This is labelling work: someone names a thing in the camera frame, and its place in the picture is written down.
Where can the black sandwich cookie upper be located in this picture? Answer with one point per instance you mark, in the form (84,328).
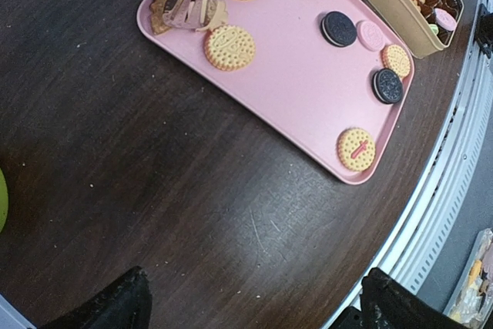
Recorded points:
(338,29)

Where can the brown tree cookie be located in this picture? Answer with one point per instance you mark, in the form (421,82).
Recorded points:
(157,24)

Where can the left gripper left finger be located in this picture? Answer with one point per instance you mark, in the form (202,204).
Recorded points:
(125,303)

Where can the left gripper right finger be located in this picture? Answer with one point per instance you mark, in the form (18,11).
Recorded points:
(385,303)

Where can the green sandwich cookie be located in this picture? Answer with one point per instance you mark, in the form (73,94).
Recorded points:
(434,28)

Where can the pink plastic tray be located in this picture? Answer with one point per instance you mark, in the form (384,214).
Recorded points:
(307,89)

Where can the beige round biscuit corner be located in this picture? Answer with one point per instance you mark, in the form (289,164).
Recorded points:
(394,57)

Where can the black sandwich cookie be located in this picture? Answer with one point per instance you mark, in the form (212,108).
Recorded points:
(338,29)
(387,86)

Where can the beige round biscuit left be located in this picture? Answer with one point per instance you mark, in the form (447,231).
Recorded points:
(229,48)

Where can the biscuit with pink stick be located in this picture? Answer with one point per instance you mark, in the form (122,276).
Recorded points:
(356,149)

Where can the beige flower cookie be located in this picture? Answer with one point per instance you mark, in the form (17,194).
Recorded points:
(213,15)

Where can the pink sandwich cookie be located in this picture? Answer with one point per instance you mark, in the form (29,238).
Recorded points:
(370,35)
(445,19)

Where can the side tray with cookies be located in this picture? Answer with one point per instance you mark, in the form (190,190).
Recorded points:
(471,301)

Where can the green plastic bowl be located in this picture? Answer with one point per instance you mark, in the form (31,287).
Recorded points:
(3,201)

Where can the black sandwich cookie lower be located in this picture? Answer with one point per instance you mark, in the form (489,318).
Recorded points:
(387,86)

